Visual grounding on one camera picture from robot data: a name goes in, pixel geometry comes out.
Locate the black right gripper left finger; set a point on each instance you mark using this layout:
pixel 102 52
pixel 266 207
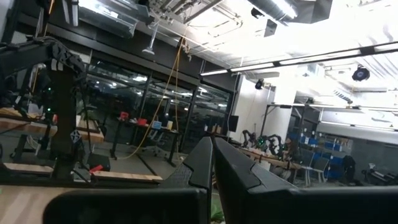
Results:
pixel 189 193

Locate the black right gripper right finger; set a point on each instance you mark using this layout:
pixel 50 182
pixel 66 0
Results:
pixel 248 193

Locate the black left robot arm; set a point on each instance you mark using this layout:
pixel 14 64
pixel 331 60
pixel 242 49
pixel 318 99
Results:
pixel 63 109

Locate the wooden workbench table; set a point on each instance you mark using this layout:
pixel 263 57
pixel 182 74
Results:
pixel 90 132

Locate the long wooden table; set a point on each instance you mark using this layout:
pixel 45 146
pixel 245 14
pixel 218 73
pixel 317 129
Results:
pixel 270 160

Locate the red box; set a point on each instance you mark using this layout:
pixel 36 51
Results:
pixel 124 115

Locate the dark table with small boxes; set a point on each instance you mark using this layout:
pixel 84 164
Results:
pixel 146 129

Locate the blue box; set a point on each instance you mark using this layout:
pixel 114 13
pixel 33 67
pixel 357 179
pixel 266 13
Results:
pixel 156 124

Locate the yellow cup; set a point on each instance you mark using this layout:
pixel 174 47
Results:
pixel 169 124

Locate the black monitor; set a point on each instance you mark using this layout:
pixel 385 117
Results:
pixel 233 123

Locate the blue storage bins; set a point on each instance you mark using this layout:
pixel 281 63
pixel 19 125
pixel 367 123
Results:
pixel 329 147

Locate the white pendant lamp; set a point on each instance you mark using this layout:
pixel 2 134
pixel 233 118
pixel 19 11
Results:
pixel 149 48

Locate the long ceiling light strip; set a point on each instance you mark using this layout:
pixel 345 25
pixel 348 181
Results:
pixel 295 60

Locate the black ceiling spotlight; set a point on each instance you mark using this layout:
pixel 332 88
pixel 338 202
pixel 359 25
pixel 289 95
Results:
pixel 360 74

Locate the black aluminium table frame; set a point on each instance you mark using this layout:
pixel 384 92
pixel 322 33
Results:
pixel 37 179

